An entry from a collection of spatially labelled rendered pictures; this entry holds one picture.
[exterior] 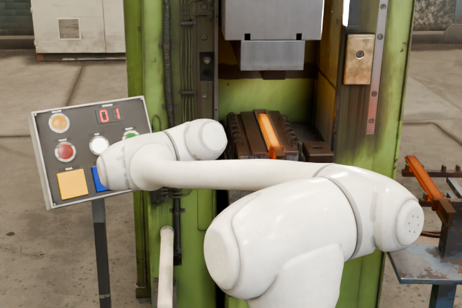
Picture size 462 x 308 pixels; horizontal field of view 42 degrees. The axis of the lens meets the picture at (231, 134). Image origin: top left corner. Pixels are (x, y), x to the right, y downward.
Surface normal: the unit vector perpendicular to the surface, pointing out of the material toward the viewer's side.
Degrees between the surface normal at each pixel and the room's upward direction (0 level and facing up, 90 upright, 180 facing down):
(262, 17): 90
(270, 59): 90
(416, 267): 0
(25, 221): 0
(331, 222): 56
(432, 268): 0
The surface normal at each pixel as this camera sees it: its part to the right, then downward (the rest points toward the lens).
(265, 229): 0.07, -0.48
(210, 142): 0.41, -0.06
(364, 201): 0.30, -0.40
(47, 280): 0.01, -0.93
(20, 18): 0.11, 0.37
